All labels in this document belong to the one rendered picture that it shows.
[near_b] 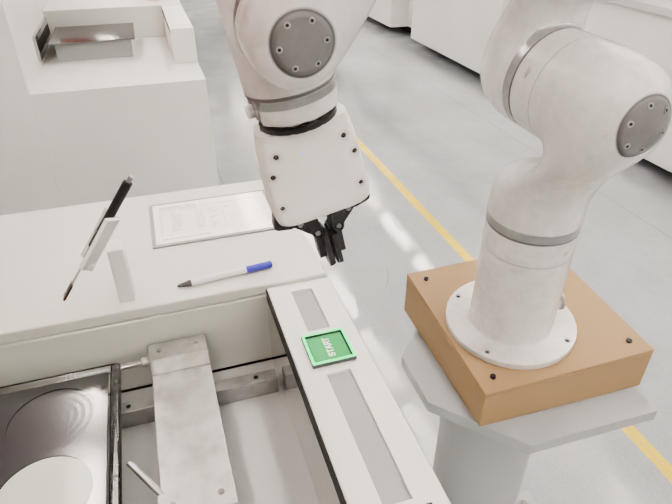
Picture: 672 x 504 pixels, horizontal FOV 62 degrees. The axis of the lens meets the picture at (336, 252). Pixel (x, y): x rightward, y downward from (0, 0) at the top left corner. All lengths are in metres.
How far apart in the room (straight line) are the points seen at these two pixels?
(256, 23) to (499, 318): 0.55
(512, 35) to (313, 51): 0.33
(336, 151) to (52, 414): 0.49
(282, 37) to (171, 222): 0.63
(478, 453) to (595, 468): 0.98
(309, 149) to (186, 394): 0.40
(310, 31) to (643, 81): 0.34
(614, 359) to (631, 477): 1.10
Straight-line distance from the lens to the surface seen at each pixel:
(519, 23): 0.70
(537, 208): 0.71
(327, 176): 0.55
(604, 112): 0.60
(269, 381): 0.84
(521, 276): 0.77
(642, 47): 3.88
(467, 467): 1.03
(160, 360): 0.81
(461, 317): 0.87
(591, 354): 0.89
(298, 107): 0.50
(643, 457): 2.03
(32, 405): 0.83
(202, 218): 0.99
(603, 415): 0.91
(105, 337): 0.84
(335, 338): 0.72
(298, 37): 0.41
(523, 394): 0.83
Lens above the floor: 1.45
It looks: 33 degrees down
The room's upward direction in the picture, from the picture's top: straight up
